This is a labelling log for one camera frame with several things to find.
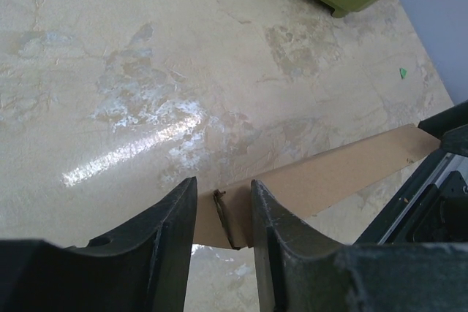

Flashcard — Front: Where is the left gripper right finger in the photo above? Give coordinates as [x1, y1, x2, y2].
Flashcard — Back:
[251, 180, 467, 311]

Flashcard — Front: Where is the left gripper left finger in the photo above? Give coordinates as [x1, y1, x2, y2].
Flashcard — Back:
[1, 178, 197, 311]

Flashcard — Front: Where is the brown cardboard box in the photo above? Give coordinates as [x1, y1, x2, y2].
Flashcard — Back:
[193, 124, 440, 250]

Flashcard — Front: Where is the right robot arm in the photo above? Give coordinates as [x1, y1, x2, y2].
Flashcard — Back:
[357, 102, 467, 244]

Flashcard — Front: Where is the small green leaf fragment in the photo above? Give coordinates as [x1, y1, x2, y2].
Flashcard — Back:
[399, 67, 407, 80]

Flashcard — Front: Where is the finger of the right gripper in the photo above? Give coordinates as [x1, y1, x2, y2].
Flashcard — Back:
[418, 101, 468, 153]

